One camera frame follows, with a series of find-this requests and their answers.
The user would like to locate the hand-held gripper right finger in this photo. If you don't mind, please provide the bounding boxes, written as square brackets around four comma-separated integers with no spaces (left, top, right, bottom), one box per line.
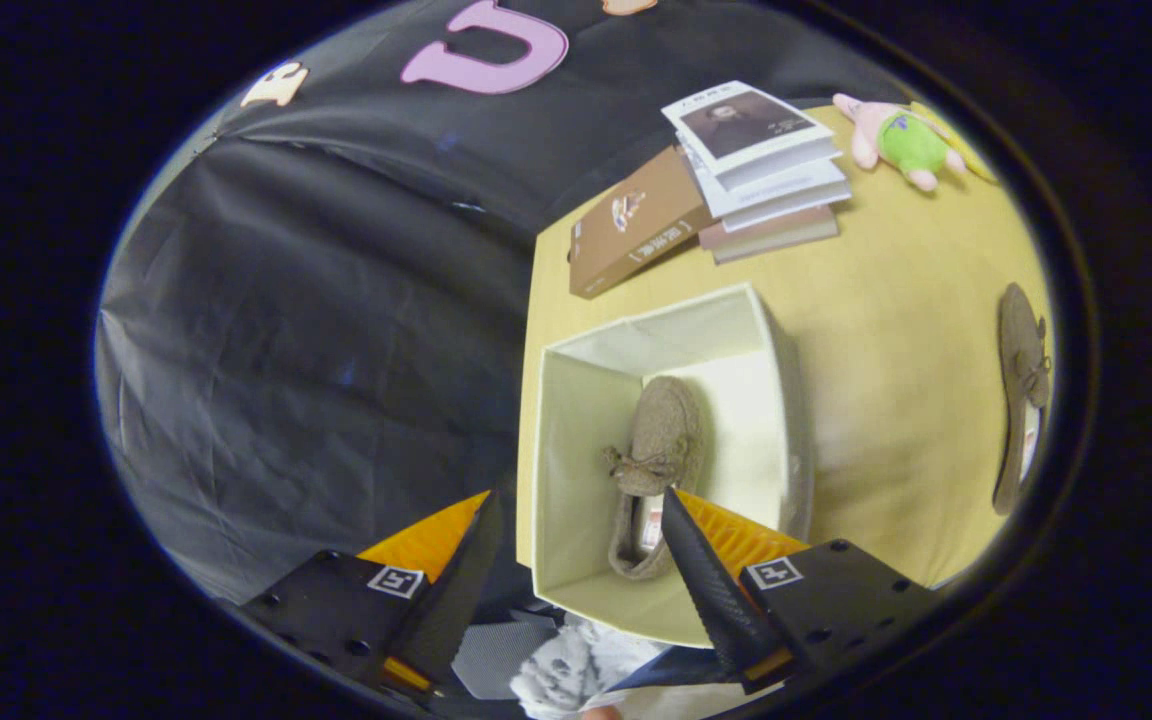
[660,486,942,693]

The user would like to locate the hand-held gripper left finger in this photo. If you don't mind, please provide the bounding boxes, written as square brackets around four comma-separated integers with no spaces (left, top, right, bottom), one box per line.
[241,488,505,696]

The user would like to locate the brown fuzzy shoe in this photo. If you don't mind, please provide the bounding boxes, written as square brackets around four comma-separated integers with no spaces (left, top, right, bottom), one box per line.
[604,375,705,583]
[991,282,1054,517]

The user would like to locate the grey fabric storage box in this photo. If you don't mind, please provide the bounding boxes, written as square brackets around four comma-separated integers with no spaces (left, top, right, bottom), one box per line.
[531,282,817,649]

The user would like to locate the white fuzzy cloth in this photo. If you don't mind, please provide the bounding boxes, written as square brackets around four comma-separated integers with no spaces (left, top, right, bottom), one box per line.
[511,620,672,720]

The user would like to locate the black backdrop cloth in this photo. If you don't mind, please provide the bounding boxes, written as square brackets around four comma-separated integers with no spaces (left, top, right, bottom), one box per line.
[96,0,897,611]

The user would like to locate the brown cover book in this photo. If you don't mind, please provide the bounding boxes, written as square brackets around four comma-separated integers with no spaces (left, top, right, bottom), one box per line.
[568,145,715,301]

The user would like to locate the mauve book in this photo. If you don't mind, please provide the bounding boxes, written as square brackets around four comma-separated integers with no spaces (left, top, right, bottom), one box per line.
[698,205,842,266]

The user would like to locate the plain white book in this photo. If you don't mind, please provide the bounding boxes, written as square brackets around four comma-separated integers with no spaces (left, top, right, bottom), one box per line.
[688,150,853,219]
[721,188,853,234]

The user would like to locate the white portrait cover book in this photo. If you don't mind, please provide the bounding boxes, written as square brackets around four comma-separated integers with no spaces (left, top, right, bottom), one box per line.
[661,80,843,191]

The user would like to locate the pink and green plush toy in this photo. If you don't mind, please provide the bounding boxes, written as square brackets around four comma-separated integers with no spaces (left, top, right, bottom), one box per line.
[833,92,967,193]

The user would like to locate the yellow plush toy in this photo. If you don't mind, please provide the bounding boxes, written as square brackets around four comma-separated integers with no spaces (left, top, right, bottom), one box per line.
[911,100,999,186]

